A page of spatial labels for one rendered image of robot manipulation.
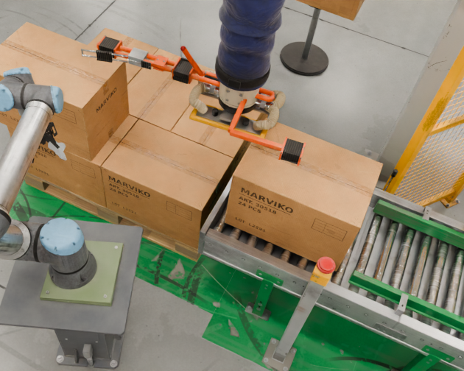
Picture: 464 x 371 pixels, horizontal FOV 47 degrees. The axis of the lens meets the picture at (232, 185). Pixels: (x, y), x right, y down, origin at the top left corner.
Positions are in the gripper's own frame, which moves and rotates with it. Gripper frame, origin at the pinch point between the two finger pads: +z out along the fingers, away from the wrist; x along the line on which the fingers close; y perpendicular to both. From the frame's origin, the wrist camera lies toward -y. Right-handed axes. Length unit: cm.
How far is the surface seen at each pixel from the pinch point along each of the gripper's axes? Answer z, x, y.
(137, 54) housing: -24, -24, 52
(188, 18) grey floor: 4, 32, 281
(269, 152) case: 30, -73, 58
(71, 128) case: 9, 26, 60
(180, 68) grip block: -16, -42, 50
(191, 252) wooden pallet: 98, -12, 74
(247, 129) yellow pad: 12, -68, 44
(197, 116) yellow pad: 4, -47, 43
